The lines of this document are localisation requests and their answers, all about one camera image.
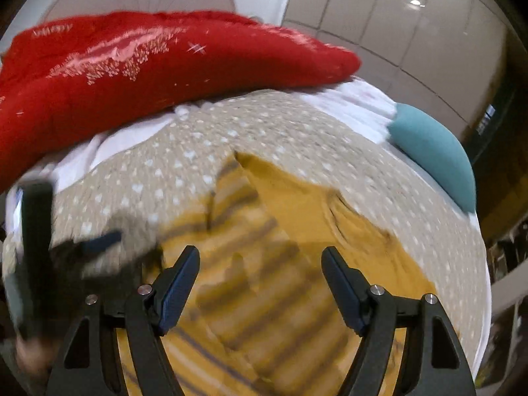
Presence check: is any yellow striped knit sweater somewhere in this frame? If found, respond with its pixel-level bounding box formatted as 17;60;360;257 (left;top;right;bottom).
158;152;435;395

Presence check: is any person's left hand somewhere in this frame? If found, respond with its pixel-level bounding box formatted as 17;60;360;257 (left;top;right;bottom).
15;336;57;379

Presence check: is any beige heart-patterned bedspread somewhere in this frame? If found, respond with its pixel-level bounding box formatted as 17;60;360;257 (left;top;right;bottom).
32;90;491;369

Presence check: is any red embroidered quilt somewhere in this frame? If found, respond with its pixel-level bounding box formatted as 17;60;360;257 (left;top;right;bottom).
1;11;361;189

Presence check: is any teal pillow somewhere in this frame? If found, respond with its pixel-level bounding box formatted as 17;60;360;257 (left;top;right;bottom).
387;103;476;213

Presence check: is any beige built-in wardrobe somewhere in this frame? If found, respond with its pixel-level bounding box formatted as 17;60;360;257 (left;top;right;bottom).
284;0;508;139

